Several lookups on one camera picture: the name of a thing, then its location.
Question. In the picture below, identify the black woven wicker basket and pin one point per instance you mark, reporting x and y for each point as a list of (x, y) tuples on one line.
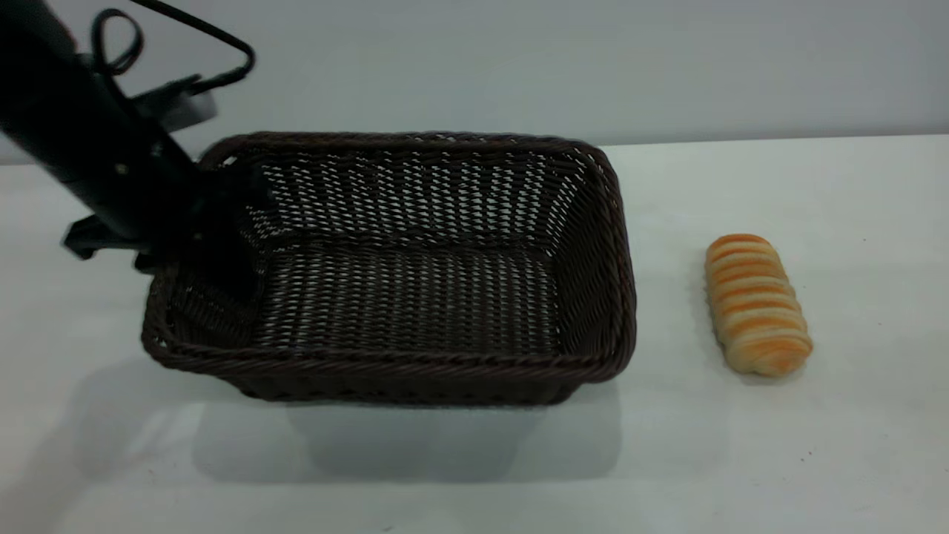
[(415, 304)]

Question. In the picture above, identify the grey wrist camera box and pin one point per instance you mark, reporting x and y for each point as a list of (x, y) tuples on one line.
[(182, 104)]

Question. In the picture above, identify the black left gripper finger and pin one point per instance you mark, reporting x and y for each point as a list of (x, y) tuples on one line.
[(233, 237), (104, 241)]

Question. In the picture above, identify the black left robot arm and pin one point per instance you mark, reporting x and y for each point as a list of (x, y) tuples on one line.
[(26, 59)]

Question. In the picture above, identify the striped golden bread roll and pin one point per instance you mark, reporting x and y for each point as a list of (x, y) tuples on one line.
[(756, 308)]

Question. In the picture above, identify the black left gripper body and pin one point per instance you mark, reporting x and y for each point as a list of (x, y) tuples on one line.
[(122, 163)]

